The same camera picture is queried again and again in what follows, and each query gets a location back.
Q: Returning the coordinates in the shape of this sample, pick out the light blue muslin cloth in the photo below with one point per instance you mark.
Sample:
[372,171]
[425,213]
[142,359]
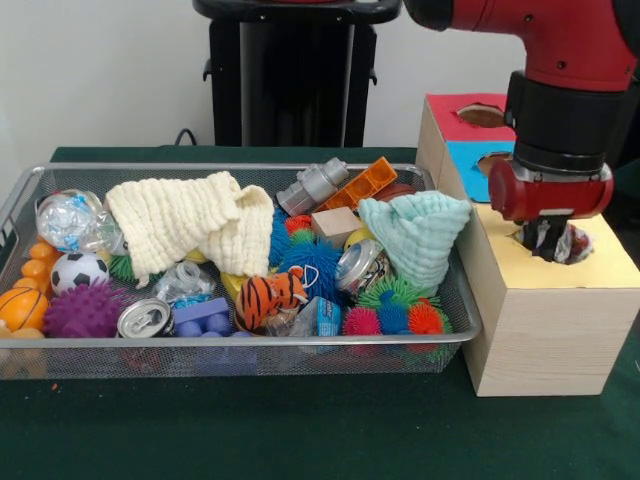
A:
[420,235]

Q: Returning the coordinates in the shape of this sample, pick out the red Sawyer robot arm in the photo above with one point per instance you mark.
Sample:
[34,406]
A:
[560,100]

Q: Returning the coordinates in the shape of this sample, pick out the purple knobbly ball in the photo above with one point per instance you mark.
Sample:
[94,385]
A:
[82,312]

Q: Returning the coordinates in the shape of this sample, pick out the orange toy basketball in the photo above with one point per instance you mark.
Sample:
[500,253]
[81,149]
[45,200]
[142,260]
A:
[20,307]

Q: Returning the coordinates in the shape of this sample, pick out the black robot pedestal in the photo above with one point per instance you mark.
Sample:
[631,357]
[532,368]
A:
[295,75]

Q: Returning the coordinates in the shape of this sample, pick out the cream muslin cloth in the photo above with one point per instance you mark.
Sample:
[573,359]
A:
[175,220]

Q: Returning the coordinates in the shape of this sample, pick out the wooden box with three holes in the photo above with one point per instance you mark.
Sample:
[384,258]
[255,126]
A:
[550,340]

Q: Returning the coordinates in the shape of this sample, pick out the crushed plastic water bottle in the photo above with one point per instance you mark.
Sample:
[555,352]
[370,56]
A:
[67,220]

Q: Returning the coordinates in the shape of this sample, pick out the colourful printed paper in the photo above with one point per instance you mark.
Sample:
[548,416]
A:
[572,245]

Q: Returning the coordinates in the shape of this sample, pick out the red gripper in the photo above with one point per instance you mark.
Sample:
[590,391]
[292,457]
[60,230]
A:
[550,195]

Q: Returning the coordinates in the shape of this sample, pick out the black white soccer ball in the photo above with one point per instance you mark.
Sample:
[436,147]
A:
[77,272]

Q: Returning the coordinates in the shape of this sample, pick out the rainbow spiky caterpillar toy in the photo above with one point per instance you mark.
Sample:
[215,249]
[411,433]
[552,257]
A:
[395,317]

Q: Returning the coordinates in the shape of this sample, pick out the tiger plush toy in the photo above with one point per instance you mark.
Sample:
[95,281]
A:
[265,300]

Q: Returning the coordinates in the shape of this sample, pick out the green spiky ball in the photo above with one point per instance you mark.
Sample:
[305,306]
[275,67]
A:
[380,295]

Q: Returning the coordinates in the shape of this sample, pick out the green covered side table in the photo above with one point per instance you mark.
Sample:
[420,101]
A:
[630,195]

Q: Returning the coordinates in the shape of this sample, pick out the silver drink can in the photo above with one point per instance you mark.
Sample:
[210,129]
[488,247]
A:
[145,320]

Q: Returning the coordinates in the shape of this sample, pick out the purple toy brick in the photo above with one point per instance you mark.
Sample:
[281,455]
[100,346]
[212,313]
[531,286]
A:
[202,320]

